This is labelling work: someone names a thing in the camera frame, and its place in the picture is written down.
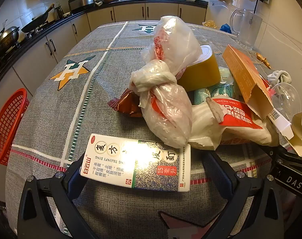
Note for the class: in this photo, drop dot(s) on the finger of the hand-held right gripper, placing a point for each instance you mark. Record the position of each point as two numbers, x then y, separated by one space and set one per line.
272 150

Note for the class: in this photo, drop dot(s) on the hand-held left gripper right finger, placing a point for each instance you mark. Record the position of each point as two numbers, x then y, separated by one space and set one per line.
215 174

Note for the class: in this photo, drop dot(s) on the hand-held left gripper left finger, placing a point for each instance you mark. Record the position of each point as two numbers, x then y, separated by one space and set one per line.
75 188

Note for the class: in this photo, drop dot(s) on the cream cardboard box piece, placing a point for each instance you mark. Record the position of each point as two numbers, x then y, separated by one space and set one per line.
299 134

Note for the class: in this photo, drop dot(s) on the white packet red label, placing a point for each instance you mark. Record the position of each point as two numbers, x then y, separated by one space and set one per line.
230 129

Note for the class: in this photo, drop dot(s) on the white medicine box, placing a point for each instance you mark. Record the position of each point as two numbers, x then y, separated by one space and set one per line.
131 164

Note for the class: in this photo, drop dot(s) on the white cloth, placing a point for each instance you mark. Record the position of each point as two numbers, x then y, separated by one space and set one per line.
280 77

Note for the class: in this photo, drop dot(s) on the knotted plastic bag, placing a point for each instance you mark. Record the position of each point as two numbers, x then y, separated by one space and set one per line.
166 112

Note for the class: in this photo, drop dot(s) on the teal printed tissue packet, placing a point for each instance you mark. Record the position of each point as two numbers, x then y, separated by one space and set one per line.
215 90

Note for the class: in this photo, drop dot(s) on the orange cardboard box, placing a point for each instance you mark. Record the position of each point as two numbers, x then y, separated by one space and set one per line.
243 72

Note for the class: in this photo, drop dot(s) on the red plastic basket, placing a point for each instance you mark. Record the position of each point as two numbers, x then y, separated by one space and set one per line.
8 124

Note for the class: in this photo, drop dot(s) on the brown snack wrapper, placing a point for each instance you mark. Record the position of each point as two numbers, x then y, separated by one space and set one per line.
126 103

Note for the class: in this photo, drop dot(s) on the yellow round tub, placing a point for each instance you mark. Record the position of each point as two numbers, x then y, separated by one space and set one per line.
203 73

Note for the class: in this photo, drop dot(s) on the large plastic bag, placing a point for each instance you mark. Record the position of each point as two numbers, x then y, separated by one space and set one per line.
176 42

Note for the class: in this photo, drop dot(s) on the grey star-printed tablecloth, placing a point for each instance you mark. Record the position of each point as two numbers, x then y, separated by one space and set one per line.
96 109

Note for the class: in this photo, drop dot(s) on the small orange scraps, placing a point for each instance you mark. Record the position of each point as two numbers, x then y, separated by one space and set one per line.
263 60

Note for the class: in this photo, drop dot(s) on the clear plastic pitcher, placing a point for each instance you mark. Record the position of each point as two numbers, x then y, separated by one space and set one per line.
248 27

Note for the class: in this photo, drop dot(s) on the small blue object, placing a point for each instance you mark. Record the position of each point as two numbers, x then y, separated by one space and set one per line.
225 28

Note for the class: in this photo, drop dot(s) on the yellow plastic bag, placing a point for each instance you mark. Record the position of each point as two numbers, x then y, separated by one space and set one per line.
210 24

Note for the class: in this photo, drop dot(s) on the black gas stove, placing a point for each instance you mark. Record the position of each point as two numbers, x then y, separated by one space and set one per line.
28 33

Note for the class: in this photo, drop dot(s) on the lidded metal wok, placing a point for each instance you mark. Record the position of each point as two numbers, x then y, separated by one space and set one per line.
6 38

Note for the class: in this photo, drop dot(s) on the black wok pan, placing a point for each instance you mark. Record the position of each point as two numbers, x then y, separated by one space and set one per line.
37 22

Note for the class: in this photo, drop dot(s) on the black kitchen countertop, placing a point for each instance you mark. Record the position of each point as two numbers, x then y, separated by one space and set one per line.
73 15

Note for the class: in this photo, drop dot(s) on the dark metal kettle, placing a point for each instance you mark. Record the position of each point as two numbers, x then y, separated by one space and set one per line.
58 13

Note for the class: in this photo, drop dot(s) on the beige lower kitchen cabinets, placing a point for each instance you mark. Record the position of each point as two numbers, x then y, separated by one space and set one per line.
131 12

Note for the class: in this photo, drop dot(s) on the silver rice cooker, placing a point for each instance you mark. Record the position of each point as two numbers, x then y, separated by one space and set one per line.
82 0

